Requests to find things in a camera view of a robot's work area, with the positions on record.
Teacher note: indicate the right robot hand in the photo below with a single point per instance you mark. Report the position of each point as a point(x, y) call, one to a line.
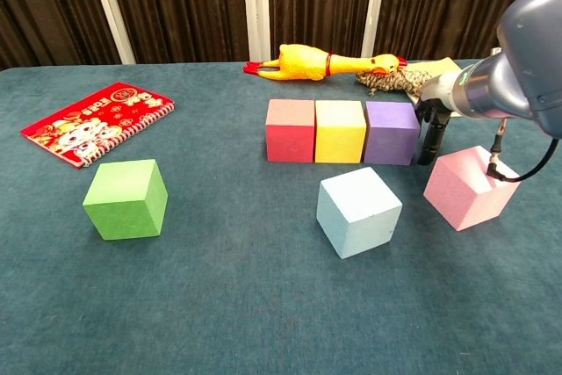
point(441, 91)

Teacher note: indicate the purple foam cube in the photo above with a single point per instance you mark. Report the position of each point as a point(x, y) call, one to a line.
point(388, 138)

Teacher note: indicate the pink foam cube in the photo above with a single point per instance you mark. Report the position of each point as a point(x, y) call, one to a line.
point(465, 199)

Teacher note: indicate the red foam cube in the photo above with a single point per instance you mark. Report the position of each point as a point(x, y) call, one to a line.
point(290, 138)

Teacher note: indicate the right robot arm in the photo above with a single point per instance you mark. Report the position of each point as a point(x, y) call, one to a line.
point(527, 63)

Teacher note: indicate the beige cloth notebook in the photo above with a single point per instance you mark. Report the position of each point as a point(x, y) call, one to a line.
point(432, 67)

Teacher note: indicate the yellow foam cube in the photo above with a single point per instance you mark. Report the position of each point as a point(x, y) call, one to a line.
point(340, 138)

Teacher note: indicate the yellow rubber chicken toy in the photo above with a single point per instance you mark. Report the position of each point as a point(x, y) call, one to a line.
point(303, 65)

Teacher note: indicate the light blue foam cube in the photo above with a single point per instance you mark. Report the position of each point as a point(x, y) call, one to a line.
point(355, 221)

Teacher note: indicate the dark brown curtain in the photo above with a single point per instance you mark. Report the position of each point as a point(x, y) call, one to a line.
point(184, 6)

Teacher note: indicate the teal felt table cover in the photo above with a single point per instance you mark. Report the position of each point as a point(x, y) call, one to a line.
point(246, 305)

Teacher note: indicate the green foam cube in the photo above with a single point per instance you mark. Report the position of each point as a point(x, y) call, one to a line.
point(123, 208)

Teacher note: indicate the red spiral notebook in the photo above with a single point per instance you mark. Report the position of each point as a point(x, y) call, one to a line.
point(88, 124)

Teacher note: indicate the white metal frame post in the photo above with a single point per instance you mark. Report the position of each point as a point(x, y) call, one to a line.
point(254, 6)
point(373, 10)
point(110, 10)

